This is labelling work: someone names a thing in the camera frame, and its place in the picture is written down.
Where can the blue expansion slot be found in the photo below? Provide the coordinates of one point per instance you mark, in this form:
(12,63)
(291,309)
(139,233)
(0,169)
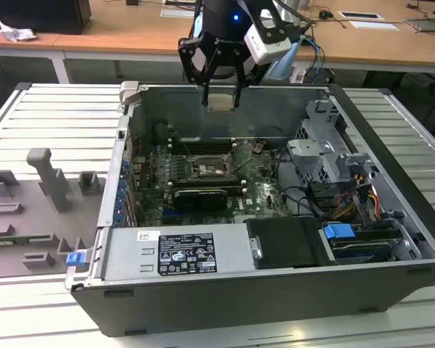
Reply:
(174,214)

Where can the grey parts rack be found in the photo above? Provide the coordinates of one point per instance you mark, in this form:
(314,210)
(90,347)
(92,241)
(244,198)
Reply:
(36,217)

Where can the blue slot clip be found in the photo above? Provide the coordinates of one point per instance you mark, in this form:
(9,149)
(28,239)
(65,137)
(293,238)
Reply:
(118,217)
(124,166)
(122,187)
(120,198)

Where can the blue case latch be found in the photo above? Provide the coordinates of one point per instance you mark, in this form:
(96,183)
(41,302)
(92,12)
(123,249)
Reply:
(76,260)

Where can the small black desk device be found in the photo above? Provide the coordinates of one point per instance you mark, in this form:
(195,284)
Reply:
(325,14)

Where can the green motherboard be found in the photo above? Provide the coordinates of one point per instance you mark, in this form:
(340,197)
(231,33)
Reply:
(264,203)

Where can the grey metal drive cage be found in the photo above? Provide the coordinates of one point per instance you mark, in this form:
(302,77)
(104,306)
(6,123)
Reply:
(308,148)

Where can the grey power supply with label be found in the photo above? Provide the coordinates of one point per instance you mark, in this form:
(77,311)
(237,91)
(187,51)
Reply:
(123,253)

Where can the hard disk in blue carrier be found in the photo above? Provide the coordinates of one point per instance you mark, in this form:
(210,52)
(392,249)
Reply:
(339,231)

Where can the black graphics card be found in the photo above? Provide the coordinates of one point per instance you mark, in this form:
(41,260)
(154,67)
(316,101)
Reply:
(199,199)

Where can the wooden desk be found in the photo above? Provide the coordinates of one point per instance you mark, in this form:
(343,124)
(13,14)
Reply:
(130,21)

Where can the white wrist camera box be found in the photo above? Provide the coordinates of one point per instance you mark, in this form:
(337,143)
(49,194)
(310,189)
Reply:
(272,49)

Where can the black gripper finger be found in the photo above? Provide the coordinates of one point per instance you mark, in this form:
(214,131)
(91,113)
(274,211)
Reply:
(238,83)
(190,61)

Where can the black box on desk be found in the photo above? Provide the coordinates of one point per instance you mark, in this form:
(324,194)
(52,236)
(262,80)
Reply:
(40,14)

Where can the RAM slot with white clips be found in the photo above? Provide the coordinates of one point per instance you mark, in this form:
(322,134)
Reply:
(243,189)
(203,140)
(203,147)

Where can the pale blue plastic object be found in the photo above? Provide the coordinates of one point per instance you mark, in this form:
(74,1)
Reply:
(281,67)

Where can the CPU socket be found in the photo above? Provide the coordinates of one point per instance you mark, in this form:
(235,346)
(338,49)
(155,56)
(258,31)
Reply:
(217,163)

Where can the silver square CPU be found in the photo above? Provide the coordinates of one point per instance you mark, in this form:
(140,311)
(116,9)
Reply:
(221,103)

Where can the small white labelled box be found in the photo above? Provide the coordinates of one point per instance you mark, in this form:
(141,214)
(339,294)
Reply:
(297,76)

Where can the black plastic shroud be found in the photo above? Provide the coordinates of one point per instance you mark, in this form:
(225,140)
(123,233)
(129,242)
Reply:
(286,239)

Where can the open dark PC case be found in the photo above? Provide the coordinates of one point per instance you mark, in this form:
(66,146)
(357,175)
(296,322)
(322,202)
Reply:
(239,304)

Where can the crumpled white paper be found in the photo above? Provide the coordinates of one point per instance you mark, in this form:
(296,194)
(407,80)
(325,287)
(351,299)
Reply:
(16,32)

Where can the white paper sheet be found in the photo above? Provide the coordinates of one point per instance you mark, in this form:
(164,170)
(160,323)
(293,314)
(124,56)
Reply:
(375,24)

